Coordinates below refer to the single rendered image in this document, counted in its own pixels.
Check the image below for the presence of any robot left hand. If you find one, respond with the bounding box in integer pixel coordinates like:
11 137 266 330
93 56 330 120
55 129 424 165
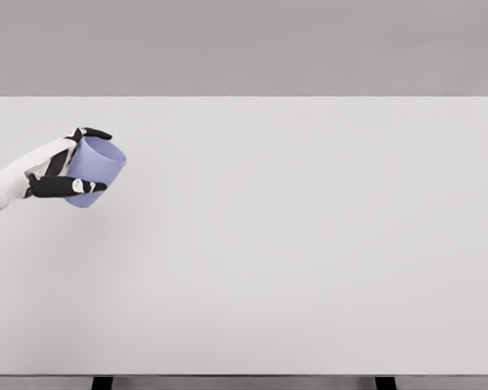
4 127 113 200

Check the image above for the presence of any light purple cup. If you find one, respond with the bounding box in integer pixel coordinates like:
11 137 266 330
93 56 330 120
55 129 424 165
63 136 128 209

